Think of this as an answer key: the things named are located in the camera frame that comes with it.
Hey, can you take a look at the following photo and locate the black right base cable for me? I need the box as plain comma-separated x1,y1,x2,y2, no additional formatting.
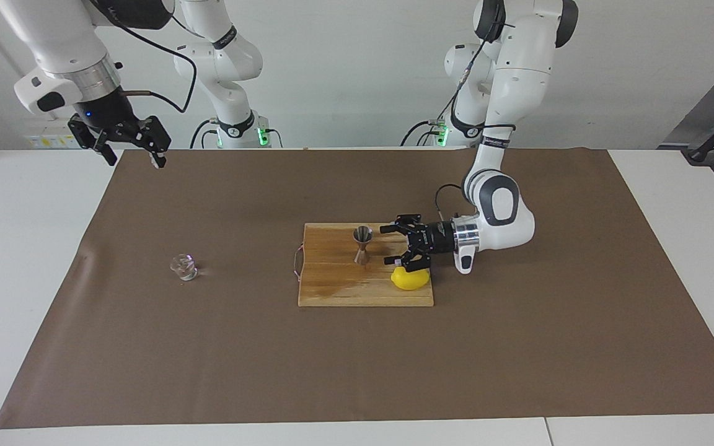
190,118,220,149

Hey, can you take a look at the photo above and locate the small clear glass cup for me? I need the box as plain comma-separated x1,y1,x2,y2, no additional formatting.
170,254,199,282

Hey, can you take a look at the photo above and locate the white wall socket box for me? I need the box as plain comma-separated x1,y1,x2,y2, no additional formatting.
24,118,89,149

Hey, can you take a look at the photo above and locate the black left base cable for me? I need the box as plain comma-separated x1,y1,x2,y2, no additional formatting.
400,92,460,147

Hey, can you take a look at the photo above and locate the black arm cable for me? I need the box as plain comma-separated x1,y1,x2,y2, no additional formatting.
434,22,516,219
87,0,200,115

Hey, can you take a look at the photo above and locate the brown table mat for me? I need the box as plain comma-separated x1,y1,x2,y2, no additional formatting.
0,147,714,430

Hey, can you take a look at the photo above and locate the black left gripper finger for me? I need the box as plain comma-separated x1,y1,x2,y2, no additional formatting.
383,245,431,274
379,214,423,241

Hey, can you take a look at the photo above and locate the wooden cutting board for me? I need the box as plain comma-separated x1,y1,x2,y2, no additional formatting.
293,222,435,308

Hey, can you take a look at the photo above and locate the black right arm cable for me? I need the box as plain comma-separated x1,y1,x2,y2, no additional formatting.
87,0,200,115

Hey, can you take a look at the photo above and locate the yellow lemon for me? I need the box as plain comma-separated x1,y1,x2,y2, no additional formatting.
390,265,431,291

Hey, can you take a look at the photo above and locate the steel double jigger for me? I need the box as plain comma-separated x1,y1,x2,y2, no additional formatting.
353,225,374,267

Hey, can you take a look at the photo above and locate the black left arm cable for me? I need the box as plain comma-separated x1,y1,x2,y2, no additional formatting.
434,22,516,219

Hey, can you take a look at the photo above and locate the black base cable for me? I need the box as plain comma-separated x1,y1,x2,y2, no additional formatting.
400,92,460,147
190,118,220,149

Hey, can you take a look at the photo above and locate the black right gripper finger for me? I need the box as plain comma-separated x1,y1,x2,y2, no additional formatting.
68,115,118,167
120,115,172,170

